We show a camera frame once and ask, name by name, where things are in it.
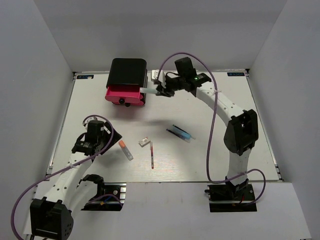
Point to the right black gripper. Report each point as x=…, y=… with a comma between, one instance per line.
x=166, y=92

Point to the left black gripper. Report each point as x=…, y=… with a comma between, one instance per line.
x=117, y=136

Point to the green highlighter marker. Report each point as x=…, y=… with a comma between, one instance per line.
x=145, y=90

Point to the orange cap highlighter marker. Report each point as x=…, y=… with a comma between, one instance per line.
x=125, y=150

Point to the black drawer cabinet pink drawers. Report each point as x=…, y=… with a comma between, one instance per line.
x=125, y=78

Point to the blue highlighter marker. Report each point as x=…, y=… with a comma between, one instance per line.
x=185, y=135

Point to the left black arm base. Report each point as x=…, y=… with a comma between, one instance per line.
x=109, y=197

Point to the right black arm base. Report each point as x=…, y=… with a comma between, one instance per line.
x=221, y=199

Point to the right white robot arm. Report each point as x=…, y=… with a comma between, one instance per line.
x=241, y=131

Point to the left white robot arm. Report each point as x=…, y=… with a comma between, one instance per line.
x=53, y=215

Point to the red gel pen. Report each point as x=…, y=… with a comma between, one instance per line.
x=151, y=154

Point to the purple gel pen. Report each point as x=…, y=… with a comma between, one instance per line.
x=173, y=132

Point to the left blue label sticker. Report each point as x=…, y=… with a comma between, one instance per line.
x=85, y=77

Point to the blue label sticker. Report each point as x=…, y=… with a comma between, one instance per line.
x=235, y=74
x=85, y=77

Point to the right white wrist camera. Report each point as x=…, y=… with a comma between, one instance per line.
x=158, y=77

